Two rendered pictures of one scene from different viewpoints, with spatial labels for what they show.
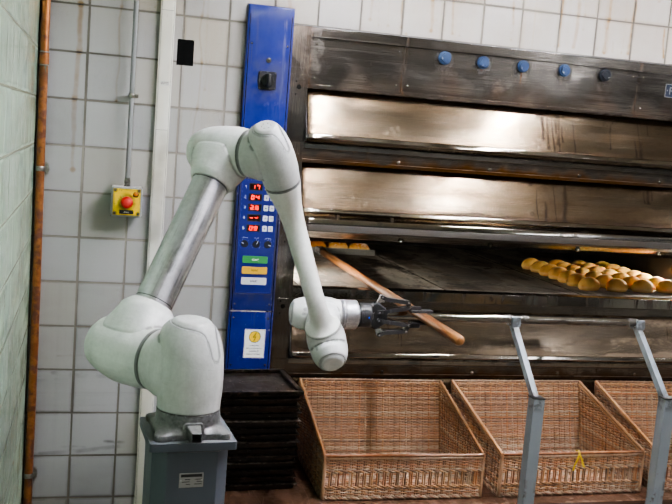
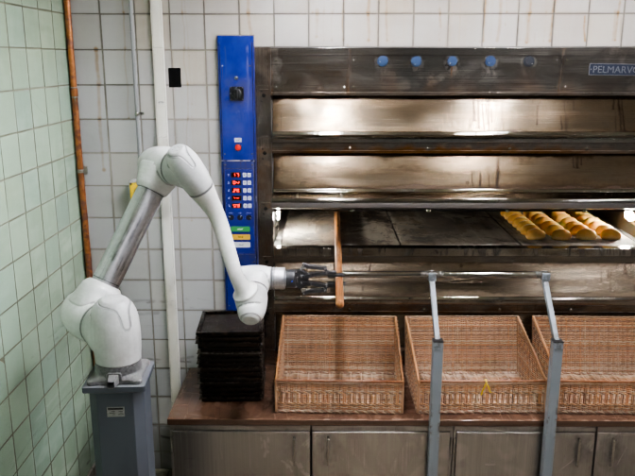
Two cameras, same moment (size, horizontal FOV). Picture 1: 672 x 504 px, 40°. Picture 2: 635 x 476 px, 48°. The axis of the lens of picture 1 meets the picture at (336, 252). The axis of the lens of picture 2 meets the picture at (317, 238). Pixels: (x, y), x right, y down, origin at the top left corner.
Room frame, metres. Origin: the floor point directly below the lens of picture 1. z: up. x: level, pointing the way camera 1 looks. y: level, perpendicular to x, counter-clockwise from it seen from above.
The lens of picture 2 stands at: (0.16, -0.94, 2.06)
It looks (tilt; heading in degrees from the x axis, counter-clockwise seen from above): 14 degrees down; 15
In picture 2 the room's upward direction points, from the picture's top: straight up
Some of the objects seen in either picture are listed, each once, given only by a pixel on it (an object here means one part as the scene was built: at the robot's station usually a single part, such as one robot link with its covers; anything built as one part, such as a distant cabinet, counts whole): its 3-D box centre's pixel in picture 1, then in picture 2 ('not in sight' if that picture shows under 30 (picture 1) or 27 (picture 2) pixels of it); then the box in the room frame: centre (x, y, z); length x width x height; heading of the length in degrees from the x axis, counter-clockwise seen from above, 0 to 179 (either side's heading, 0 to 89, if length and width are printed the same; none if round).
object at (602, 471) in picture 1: (541, 433); (471, 361); (3.26, -0.80, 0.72); 0.56 x 0.49 x 0.28; 106
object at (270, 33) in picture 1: (217, 271); (259, 225); (4.14, 0.53, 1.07); 1.93 x 0.16 x 2.15; 15
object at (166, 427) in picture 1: (189, 420); (117, 368); (2.16, 0.32, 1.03); 0.22 x 0.18 x 0.06; 19
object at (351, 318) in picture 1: (349, 314); (279, 278); (2.78, -0.05, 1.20); 0.09 x 0.06 x 0.09; 14
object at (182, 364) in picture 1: (187, 361); (114, 327); (2.18, 0.34, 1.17); 0.18 x 0.16 x 0.22; 60
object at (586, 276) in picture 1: (597, 274); (557, 222); (4.09, -1.17, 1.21); 0.61 x 0.48 x 0.06; 15
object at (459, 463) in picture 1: (386, 434); (338, 361); (3.11, -0.22, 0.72); 0.56 x 0.49 x 0.28; 104
